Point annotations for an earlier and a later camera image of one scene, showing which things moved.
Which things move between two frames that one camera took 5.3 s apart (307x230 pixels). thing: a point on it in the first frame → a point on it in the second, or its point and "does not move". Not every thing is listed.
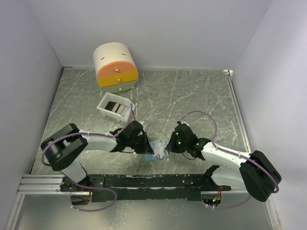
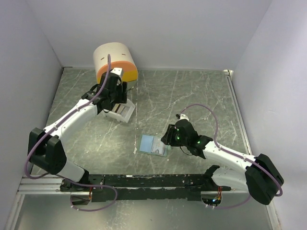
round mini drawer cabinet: [115, 68] does not move
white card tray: [116, 106] does not move
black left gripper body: [137, 143] → [117, 96]
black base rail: [120, 188] does not move
